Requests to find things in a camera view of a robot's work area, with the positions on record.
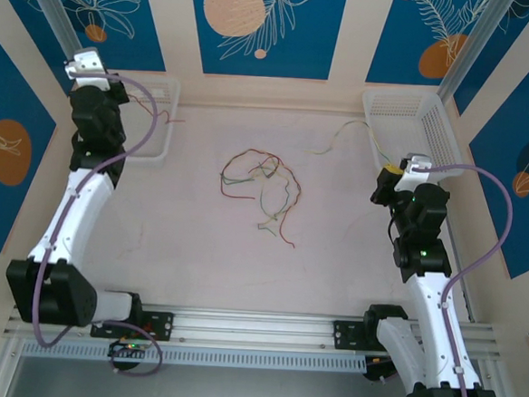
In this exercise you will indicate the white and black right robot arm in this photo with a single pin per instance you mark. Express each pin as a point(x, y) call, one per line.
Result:
point(430, 301)

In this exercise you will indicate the black mounting plate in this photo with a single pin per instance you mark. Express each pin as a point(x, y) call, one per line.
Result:
point(348, 334)
point(160, 325)

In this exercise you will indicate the blue panel with peach circle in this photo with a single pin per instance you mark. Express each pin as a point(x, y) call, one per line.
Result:
point(302, 51)

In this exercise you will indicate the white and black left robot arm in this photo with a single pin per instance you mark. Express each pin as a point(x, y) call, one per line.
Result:
point(77, 212)

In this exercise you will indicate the aluminium frame post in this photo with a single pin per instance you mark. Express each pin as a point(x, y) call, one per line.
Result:
point(55, 6)
point(470, 45)

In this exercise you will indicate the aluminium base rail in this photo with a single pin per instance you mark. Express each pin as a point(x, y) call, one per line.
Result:
point(260, 325)

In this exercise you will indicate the small black controller board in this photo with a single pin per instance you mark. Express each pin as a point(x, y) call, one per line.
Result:
point(377, 372)
point(129, 350)

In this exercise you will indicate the white plastic mesh basket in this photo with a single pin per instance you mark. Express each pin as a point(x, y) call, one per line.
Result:
point(455, 168)
point(149, 158)

